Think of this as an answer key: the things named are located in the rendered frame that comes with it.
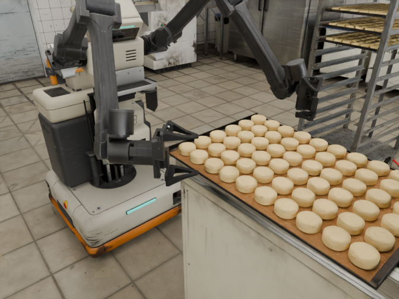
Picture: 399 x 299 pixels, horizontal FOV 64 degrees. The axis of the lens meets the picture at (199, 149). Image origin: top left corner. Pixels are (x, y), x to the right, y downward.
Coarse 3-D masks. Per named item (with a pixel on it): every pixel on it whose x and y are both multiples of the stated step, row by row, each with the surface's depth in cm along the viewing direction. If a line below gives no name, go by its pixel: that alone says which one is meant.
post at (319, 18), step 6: (324, 0) 200; (318, 6) 202; (324, 6) 202; (318, 12) 204; (318, 18) 205; (318, 30) 208; (312, 42) 213; (312, 48) 214; (312, 54) 216; (312, 60) 217; (312, 72) 223; (300, 120) 240; (300, 126) 242
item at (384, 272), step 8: (216, 128) 103; (224, 128) 106; (208, 136) 101; (176, 144) 94; (328, 144) 96; (192, 168) 84; (392, 168) 84; (216, 184) 78; (240, 200) 73; (264, 216) 68; (288, 232) 64; (304, 240) 62; (312, 248) 60; (328, 256) 58; (392, 256) 59; (384, 264) 57; (392, 264) 57; (352, 272) 55; (384, 272) 56; (376, 280) 54; (384, 280) 54; (376, 288) 52
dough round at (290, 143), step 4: (284, 140) 94; (288, 140) 94; (292, 140) 94; (296, 140) 94; (284, 144) 92; (288, 144) 92; (292, 144) 92; (296, 144) 92; (288, 148) 92; (292, 148) 92; (296, 148) 93
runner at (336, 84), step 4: (360, 76) 258; (344, 80) 248; (348, 80) 250; (352, 80) 254; (356, 80) 255; (360, 80) 256; (328, 84) 238; (332, 84) 241; (336, 84) 244; (340, 84) 246; (344, 84) 246; (324, 88) 238; (328, 88) 238
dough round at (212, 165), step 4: (208, 160) 84; (212, 160) 84; (216, 160) 84; (220, 160) 84; (204, 164) 83; (208, 164) 82; (212, 164) 82; (216, 164) 82; (220, 164) 82; (204, 168) 84; (208, 168) 82; (212, 168) 81; (216, 168) 81; (208, 172) 82; (212, 172) 82; (216, 172) 82
